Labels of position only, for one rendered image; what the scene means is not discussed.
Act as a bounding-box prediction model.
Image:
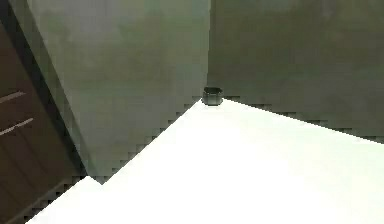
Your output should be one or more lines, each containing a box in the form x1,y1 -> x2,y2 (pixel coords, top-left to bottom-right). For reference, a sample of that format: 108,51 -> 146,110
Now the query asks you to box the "small dark grey bin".
201,86 -> 224,107

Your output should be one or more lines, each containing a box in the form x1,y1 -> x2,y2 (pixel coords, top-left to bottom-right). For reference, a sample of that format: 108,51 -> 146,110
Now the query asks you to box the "dark brown chest of drawers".
0,0 -> 88,224

